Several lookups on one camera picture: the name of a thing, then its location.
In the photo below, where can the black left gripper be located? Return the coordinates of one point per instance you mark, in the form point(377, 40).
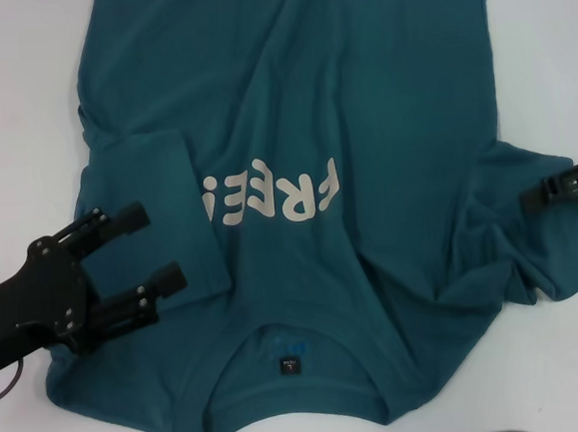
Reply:
point(45, 300)

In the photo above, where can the teal t-shirt with FREE print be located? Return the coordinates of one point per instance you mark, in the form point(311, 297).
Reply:
point(308, 74)

